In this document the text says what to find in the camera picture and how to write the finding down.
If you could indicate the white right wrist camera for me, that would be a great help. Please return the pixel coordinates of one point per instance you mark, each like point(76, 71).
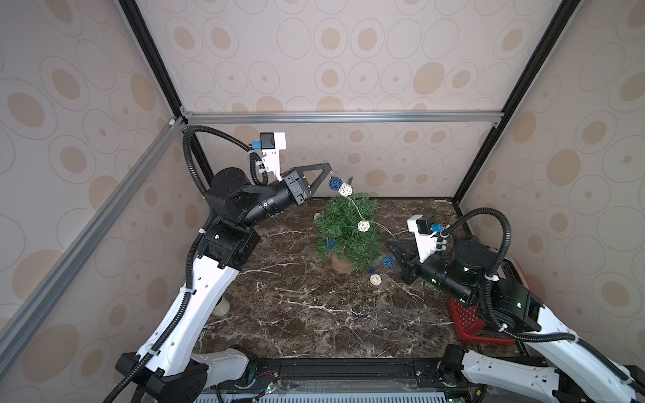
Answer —
point(427, 233)

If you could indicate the horizontal aluminium rail back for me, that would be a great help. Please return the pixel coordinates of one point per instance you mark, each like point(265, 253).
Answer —
point(360, 117)

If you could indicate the glass jar cream contents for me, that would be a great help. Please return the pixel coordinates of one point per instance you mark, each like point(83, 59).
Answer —
point(222, 308)

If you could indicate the aluminium rail left side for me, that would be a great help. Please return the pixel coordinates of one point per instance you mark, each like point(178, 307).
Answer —
point(36, 309)

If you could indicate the blue rattan light ball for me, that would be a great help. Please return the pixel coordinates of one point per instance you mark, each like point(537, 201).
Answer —
point(335, 183)

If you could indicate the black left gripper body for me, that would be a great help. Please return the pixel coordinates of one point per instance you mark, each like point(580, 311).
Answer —
point(280, 198)

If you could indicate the white rattan light ball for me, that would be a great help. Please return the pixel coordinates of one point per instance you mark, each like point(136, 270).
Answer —
point(345, 190)

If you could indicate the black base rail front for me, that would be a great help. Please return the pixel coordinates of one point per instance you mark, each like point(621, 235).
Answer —
point(389, 380)

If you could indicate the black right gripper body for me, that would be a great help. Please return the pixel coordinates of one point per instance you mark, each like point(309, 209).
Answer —
point(411, 262)

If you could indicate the red steel toaster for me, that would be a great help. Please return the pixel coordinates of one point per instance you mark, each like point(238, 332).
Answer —
point(472, 329)

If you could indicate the round wooden tree base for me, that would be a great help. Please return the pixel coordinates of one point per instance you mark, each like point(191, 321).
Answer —
point(341, 264)

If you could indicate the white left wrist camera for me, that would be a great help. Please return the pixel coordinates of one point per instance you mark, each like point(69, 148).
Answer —
point(266, 152)

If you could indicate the small green christmas tree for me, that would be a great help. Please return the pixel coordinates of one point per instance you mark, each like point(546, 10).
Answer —
point(339, 221)

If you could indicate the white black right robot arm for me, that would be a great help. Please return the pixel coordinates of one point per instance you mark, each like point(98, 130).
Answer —
point(575, 370)

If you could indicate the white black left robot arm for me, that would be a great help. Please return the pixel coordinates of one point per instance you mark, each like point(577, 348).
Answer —
point(164, 367)

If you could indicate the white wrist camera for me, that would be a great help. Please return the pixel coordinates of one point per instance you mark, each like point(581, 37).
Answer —
point(266, 152)
point(427, 233)

